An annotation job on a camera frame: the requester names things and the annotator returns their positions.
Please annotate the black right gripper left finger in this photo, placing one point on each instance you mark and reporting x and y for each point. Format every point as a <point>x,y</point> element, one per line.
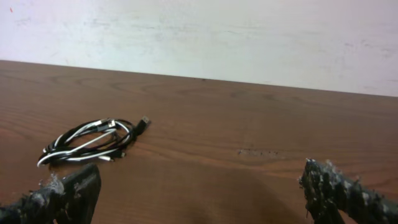
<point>71,199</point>

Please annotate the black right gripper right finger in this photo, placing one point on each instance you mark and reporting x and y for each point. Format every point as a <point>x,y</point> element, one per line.
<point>328,193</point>

